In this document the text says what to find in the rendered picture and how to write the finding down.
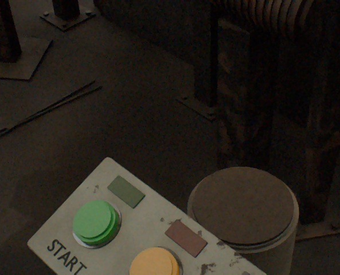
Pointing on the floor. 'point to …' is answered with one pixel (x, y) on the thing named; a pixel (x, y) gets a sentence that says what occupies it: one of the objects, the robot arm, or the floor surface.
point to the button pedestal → (128, 234)
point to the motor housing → (254, 71)
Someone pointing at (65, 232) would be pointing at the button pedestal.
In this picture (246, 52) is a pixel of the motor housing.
